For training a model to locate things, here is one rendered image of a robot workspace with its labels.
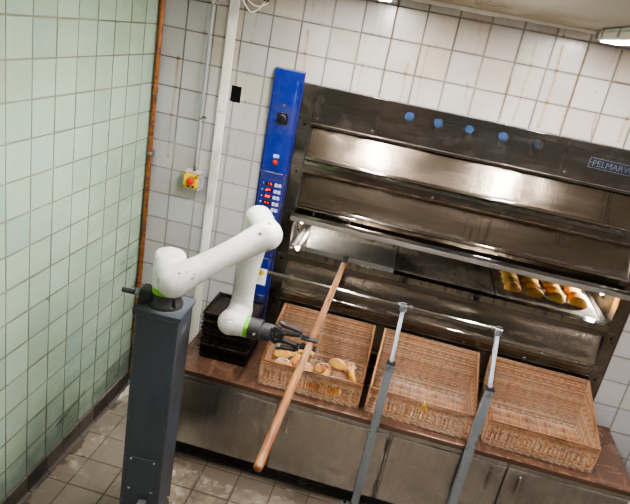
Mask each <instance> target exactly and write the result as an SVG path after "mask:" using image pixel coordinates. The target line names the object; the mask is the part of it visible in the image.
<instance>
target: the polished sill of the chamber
mask: <svg viewBox="0 0 630 504"><path fill-rule="evenodd" d="M299 248H300V247H297V246H293V245H291V246H290V247H289V250H288V254H289V255H293V256H297V257H301V258H305V259H309V260H313V261H317V262H321V263H325V264H329V265H333V266H337V267H340V265H341V261H342V260H338V259H334V258H330V257H325V256H321V255H317V254H313V253H309V252H305V251H301V250H299ZM345 268H346V269H350V270H354V271H358V272H362V273H366V274H370V275H374V276H378V277H382V278H386V279H390V280H394V281H399V282H403V283H407V284H411V285H415V286H419V287H423V288H427V289H431V290H435V291H439V292H443V293H447V294H452V295H456V296H460V297H464V298H468V299H472V300H476V301H480V302H484V303H488V304H492V305H496V306H500V307H504V308H509V309H513V310H517V311H521V312H525V313H529V314H533V315H537V316H541V317H545V318H549V319H553V320H557V321H562V322H566V323H570V324H574V325H578V326H582V327H586V328H590V329H594V330H598V331H602V332H606V333H607V331H608V328H609V325H608V323H607V322H605V321H601V320H597V319H593V318H589V317H585V316H581V315H577V314H573V313H568V312H564V311H560V310H556V309H552V308H548V307H544V306H540V305H536V304H531V303H527V302H523V301H519V300H515V299H511V298H507V297H503V296H499V295H494V294H490V293H486V292H482V291H478V290H474V289H470V288H466V287H462V286H457V285H453V284H449V283H445V282H441V281H437V280H433V279H429V278H425V277H420V276H416V275H412V274H408V273H404V272H400V271H396V270H394V271H393V273H392V272H388V271H383V270H379V269H375V268H371V267H367V266H363V265H359V264H354V263H350V262H348V264H347V267H345Z"/></svg>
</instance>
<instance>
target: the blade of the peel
mask: <svg viewBox="0 0 630 504"><path fill-rule="evenodd" d="M299 250H301V251H305V252H309V253H313V254H317V255H321V256H325V257H330V258H334V259H338V260H342V259H343V257H344V256H348V257H349V262H350V263H354V264H359V265H363V266H367V267H371V268H375V269H379V270H383V271H388V272H392V273H393V271H394V266H395V261H396V257H397V252H398V251H396V250H392V249H388V248H383V247H379V246H375V245H371V244H367V243H362V242H358V241H354V240H350V239H346V238H341V237H337V236H333V235H329V234H324V233H320V232H316V231H311V232H310V234H309V235H308V236H307V237H306V239H305V240H304V241H303V243H302V244H301V245H300V248H299Z"/></svg>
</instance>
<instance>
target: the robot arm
mask: <svg viewBox="0 0 630 504"><path fill-rule="evenodd" d="M282 238H283V232H282V229H281V227H280V225H279V224H278V223H277V222H276V221H275V220H274V217H273V215H272V213H271V211H270V210H269V209H268V208H267V207H265V206H261V205H256V206H253V207H251V208H249V209H248V210H247V212H246V214H245V217H244V222H243V228H242V232H241V233H240V234H238V235H236V236H234V237H233V238H231V239H229V240H227V241H225V242H223V243H222V244H220V245H218V246H216V247H214V248H211V249H209V250H207V251H205V252H203V253H200V254H198V255H196V256H193V257H191V258H188V259H187V257H186V254H185V252H184V251H182V250H181V249H178V248H175V247H162V248H159V249H158V250H157V251H156V252H155V254H154V262H153V273H152V284H148V283H146V284H145V285H143V286H142V287H141V288H137V289H132V288H127V287H122V292H125V293H130V294H134V295H135V297H136V298H138V304H141V305H143V304H148V306H149V307H150V308H152V309H154V310H156V311H160V312H175V311H178V310H180V309H182V308H183V304H184V301H183V299H182V295H184V294H185V293H187V292H188V291H190V290H191V289H193V288H194V287H196V286H197V285H199V284H200V283H202V282H204V281H205V280H207V279H209V278H210V277H212V276H214V275H216V274H217V273H219V272H221V271H223V270H225V269H227V268H229V267H231V266H233V265H235V264H237V263H239V264H238V272H237V278H236V283H235V287H234V291H233V294H232V298H231V301H230V304H229V306H228V308H227V309H226V310H225V311H223V312H222V313H221V314H220V315H219V317H218V321H217V324H218V328H219V329H220V331H221V332H222V333H224V334H226V335H234V336H241V337H245V338H249V339H252V340H256V341H260V339H261V340H264V341H267V342H272V343H273V344H274V345H275V350H286V351H291V352H297V351H298V350H299V349H302V350H304V348H305V346H306V344H305V343H300V344H298V343H296V342H294V341H291V340H289V339H287V338H286V337H284V336H291V337H299V338H301V340H304V341H308V342H312V343H315V344H317V343H318V341H319V339H316V338H312V337H310V335H307V334H303V332H302V329H301V328H299V327H296V326H293V325H290V324H287V323H285V322H284V321H283V320H281V321H280V323H279V324H278V325H273V324H270V323H266V322H265V320H263V319H259V318H255V317H252V316H251V315H252V311H253V300H254V293H255V287H256V282H257V278H258V274H259V270H260V267H261V264H262V261H263V258H264V255H265V252H267V251H270V250H273V249H275V248H276V247H278V246H279V244H280V243H281V241H282ZM281 327H283V328H286V329H288V330H291V331H287V330H283V329H282V328H281ZM293 331H294V332H293ZM279 342H280V343H283V344H287V345H282V344H278V343H279ZM288 345H289V346H288Z"/></svg>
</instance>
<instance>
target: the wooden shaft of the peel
mask: <svg viewBox="0 0 630 504"><path fill-rule="evenodd" d="M346 265H347V264H346V262H342V263H341V265H340V267H339V270H338V272H337V274H336V277H335V279H334V281H333V284H332V286H331V288H330V290H329V293H328V295H327V297H326V300H325V302H324V304H323V307H322V309H321V311H320V314H319V316H318V318H317V320H316V323H315V325H314V327H313V330H312V332H311V334H310V337H312V338H317V336H318V333H319V331H320V328H321V326H322V323H323V321H324V319H325V316H326V314H327V311H328V309H329V306H330V304H331V302H332V299H333V297H334V294H335V292H336V289H337V287H338V284H339V282H340V280H341V277H342V275H343V272H344V270H345V267H346ZM313 345H314V343H312V342H308V341H307V343H306V346H305V348H304V350H303V353H302V355H301V357H300V360H299V362H298V364H297V366H296V369H295V371H294V373H293V376H292V378H291V380H290V383H289V385H288V387H287V389H286V392H285V394H284V396H283V399H282V401H281V403H280V406H279V408H278V410H277V412H276V415H275V417H274V419H273V422H272V424H271V426H270V429H269V431H268V433H267V436H266V438H265V440H264V442H263V445H262V447H261V449H260V452H259V454H258V456H257V459H256V461H255V463H254V466H253V469H254V471H256V472H261V471H262V470H263V467H264V465H265V463H266V460H267V458H268V455H269V453H270V450H271V448H272V445H273V443H274V441H275V438H276V436H277V433H278V431H279V428H280V426H281V424H282V421H283V419H284V416H285V414H286V411H287V409H288V406H289V404H290V402H291V399H292V397H293V394H294V392H295V389H296V387H297V384H298V382H299V380H300V377H301V375H302V372H303V370H304V367H305V365H306V363H307V360H308V358H309V355H310V353H311V350H312V348H313Z"/></svg>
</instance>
